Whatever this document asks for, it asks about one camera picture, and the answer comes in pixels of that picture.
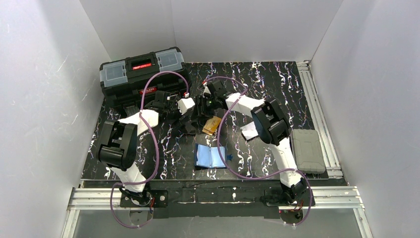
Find black red toolbox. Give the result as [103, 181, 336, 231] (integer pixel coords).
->
[99, 47, 192, 111]

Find purple cable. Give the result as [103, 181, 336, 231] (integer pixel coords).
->
[109, 71, 191, 229]
[203, 76, 313, 227]

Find orange credit card stack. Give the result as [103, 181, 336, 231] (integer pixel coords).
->
[202, 116, 221, 135]

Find navy blue card holder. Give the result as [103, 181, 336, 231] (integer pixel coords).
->
[194, 144, 233, 169]

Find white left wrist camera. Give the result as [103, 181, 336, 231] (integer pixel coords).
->
[177, 98, 196, 115]

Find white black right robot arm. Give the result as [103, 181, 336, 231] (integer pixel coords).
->
[201, 76, 309, 201]

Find white card stack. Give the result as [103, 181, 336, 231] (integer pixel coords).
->
[240, 122, 259, 141]

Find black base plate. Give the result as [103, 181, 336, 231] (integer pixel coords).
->
[119, 179, 315, 221]

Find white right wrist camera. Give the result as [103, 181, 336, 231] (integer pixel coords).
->
[202, 83, 213, 98]

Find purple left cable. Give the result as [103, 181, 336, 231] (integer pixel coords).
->
[109, 71, 191, 229]

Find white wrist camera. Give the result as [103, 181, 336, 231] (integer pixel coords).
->
[177, 98, 196, 115]
[202, 83, 213, 98]

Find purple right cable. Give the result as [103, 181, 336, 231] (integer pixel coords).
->
[203, 76, 313, 227]

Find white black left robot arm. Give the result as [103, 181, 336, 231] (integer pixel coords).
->
[95, 91, 196, 194]

